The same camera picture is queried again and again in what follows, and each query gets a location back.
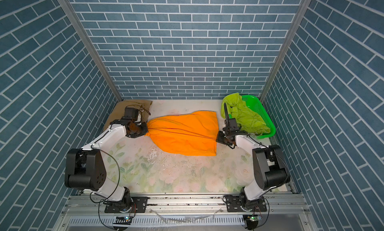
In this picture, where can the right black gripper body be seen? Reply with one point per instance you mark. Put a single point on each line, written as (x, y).
(223, 137)

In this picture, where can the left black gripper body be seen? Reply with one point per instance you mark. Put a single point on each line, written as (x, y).
(139, 129)

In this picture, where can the orange shorts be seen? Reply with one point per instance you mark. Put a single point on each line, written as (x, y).
(191, 134)

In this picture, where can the green perforated plastic basket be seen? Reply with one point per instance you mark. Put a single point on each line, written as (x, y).
(254, 104)

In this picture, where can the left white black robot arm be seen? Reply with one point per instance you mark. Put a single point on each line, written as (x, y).
(85, 168)

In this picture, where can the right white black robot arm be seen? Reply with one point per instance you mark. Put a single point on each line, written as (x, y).
(270, 168)

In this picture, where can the light green garment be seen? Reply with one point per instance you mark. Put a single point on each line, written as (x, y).
(249, 120)

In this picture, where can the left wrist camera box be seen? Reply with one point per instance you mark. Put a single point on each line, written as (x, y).
(133, 114)

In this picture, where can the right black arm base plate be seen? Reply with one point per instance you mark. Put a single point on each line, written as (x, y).
(235, 204)

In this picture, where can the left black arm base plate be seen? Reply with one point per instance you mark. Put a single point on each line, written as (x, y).
(131, 205)

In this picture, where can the aluminium front rail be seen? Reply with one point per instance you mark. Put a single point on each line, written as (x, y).
(189, 204)

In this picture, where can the left aluminium corner post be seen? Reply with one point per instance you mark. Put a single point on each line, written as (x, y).
(80, 30)

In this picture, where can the aluminium corner post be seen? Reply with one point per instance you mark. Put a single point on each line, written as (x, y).
(304, 4)
(80, 30)

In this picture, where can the right aluminium corner post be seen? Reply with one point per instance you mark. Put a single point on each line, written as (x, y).
(304, 4)

